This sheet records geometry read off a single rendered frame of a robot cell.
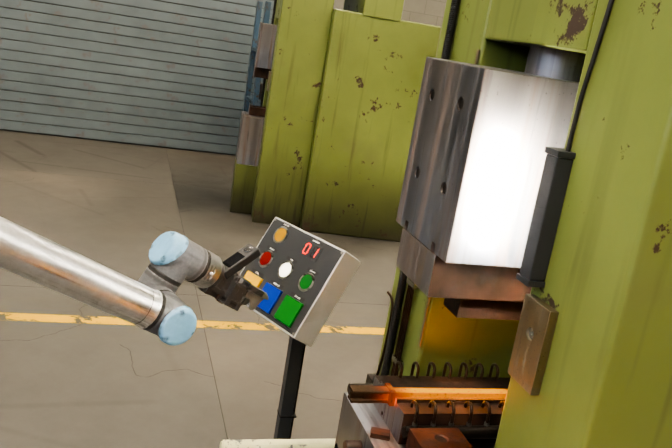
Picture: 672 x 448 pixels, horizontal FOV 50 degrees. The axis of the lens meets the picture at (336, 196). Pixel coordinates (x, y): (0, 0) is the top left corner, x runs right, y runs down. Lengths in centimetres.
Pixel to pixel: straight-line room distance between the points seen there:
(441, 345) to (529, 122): 71
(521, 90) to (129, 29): 815
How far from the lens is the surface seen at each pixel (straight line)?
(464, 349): 199
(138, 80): 944
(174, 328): 164
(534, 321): 144
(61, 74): 948
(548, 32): 154
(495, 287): 164
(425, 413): 171
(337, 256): 204
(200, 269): 178
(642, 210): 124
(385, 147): 651
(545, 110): 152
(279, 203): 659
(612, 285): 129
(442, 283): 158
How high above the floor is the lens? 178
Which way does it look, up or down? 13 degrees down
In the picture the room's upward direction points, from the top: 9 degrees clockwise
